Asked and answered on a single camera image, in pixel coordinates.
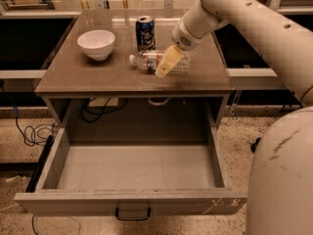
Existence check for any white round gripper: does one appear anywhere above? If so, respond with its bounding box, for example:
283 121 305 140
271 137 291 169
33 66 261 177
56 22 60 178
155 17 209 77

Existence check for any clear plastic water bottle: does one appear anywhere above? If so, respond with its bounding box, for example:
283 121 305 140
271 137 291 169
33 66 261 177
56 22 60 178
129 50 190 73

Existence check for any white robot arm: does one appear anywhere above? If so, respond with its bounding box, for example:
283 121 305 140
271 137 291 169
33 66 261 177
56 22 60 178
156 0 313 235

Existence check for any open grey top drawer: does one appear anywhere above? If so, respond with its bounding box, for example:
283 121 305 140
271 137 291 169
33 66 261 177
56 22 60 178
15 125 246 216

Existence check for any blue soda can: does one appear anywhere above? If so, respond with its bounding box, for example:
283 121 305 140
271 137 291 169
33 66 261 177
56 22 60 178
135 16 156 51

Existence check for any white ceramic bowl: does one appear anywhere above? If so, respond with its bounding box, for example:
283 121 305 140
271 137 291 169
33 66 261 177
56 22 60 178
77 30 115 61

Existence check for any black office chair base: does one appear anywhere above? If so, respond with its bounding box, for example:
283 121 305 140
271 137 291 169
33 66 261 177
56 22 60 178
250 137 261 153

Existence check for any black cable inside cabinet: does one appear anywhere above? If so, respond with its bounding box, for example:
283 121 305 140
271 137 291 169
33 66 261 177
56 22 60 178
79 97 129 124

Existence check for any blue cable on floor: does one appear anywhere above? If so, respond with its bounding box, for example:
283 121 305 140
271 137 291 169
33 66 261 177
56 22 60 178
0 81 60 148

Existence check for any black drawer handle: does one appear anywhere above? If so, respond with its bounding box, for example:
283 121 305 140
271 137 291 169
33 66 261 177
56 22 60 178
114 207 152 221

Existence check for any black drawer slide rail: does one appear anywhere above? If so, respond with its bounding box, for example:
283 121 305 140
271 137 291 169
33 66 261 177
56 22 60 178
25 135 54 193

